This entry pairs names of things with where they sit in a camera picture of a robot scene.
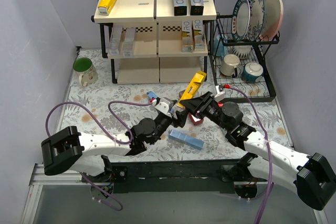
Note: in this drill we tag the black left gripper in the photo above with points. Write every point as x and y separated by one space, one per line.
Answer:
176 115

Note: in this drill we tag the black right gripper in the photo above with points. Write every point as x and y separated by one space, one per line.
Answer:
203 102

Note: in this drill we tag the brown red toothpaste box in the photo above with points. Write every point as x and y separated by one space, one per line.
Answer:
193 119

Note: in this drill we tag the small yellow box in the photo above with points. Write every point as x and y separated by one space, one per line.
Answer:
192 87

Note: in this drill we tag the light blue toothpaste box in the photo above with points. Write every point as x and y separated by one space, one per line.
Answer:
151 96

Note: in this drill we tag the silver RO toothpaste box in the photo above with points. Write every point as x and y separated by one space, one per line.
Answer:
198 36

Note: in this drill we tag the silver white toothpaste box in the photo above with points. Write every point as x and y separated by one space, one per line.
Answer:
128 46

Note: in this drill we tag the silver striped toothpaste box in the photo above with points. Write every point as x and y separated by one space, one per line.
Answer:
115 40

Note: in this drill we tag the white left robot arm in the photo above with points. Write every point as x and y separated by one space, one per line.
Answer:
70 149

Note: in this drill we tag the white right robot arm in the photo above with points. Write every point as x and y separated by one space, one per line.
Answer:
310 176

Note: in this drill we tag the beige three-tier shelf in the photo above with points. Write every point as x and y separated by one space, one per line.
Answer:
157 50

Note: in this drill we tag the light blue mug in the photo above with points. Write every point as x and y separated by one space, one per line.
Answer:
220 50

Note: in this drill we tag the white bowl blue pattern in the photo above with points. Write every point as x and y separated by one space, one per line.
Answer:
242 52

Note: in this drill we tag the teal rimmed plate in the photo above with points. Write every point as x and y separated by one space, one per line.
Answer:
240 20

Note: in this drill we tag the green floral mug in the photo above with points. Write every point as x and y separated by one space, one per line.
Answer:
85 70

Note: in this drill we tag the blue floral plate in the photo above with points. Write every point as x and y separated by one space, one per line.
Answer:
257 14

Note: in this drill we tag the pink beige plate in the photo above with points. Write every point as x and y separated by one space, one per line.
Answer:
273 19

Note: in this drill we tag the cream mug black handle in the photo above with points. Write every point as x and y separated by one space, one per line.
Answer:
229 65

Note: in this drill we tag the black wire dish rack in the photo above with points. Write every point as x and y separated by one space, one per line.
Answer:
262 91

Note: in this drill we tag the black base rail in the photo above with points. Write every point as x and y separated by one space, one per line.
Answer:
202 175

